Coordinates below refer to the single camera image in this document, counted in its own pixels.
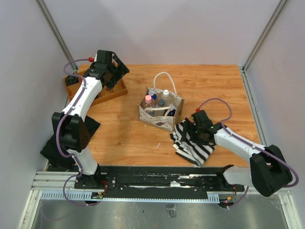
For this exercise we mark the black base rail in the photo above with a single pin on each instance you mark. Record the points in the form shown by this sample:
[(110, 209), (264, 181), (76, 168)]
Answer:
[(158, 183)]

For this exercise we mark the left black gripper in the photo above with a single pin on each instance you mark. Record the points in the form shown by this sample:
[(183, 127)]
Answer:
[(121, 71)]

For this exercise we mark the grey cap clear bottle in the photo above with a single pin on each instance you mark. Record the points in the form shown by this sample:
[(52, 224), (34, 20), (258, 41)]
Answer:
[(160, 104)]

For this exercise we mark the black coiled item back left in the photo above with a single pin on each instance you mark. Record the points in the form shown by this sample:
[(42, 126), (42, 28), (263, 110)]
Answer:
[(71, 80)]

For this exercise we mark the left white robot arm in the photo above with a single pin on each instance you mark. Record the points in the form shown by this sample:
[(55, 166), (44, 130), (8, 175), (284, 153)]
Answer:
[(89, 171)]

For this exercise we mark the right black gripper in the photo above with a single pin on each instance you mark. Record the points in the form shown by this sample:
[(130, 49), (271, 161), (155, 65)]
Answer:
[(192, 127)]

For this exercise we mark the blue cap orange bottle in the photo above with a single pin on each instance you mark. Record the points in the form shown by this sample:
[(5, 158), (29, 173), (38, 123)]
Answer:
[(153, 94)]

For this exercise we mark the pink cap clear bottle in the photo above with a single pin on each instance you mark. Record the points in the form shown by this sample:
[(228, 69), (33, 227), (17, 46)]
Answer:
[(148, 102)]

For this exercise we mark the wooden compartment tray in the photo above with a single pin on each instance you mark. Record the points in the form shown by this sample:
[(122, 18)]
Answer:
[(107, 92)]

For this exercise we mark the black white striped cloth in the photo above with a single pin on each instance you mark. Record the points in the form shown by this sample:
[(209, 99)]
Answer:
[(187, 149)]

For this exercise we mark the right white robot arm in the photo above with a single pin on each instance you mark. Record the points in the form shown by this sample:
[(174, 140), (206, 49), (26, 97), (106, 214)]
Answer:
[(267, 171)]

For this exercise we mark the white cap clear bottle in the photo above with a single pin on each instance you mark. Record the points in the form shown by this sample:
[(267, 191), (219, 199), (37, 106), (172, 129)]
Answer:
[(165, 95)]

